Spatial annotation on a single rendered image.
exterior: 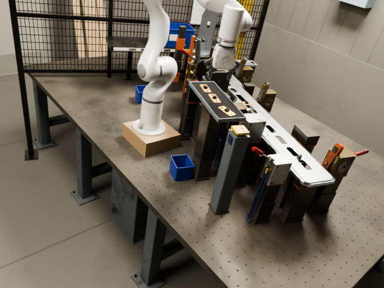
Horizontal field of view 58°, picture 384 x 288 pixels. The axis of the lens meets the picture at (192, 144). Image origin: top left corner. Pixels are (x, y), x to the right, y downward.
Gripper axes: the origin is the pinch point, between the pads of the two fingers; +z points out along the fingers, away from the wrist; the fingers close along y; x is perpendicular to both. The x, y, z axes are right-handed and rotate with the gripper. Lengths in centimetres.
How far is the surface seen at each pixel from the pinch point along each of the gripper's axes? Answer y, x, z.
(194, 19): 25, 125, 8
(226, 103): 4.1, -4.6, 10.5
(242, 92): 35, 39, 27
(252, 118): 16.9, -9.8, 15.5
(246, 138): 4.1, -30.3, 12.7
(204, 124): -3.2, -2.6, 23.7
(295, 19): 174, 216, 22
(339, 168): 53, -37, 27
